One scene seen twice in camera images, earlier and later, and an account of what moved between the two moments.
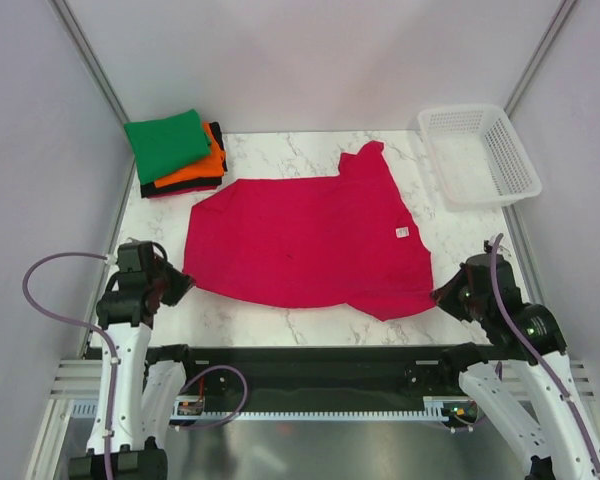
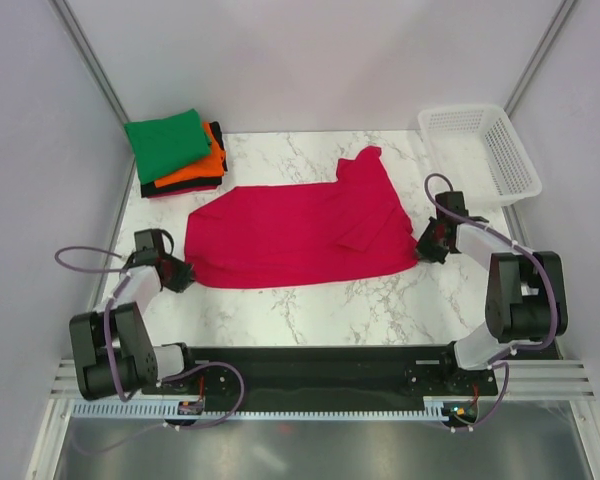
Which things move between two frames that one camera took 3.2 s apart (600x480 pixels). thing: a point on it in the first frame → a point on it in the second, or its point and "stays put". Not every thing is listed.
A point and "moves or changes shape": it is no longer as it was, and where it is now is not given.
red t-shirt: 346,241 moves or changes shape
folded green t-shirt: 167,143 stays put
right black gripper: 444,295 → 424,250
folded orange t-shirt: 212,166 stays put
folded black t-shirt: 149,189 stays put
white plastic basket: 477,157 stays put
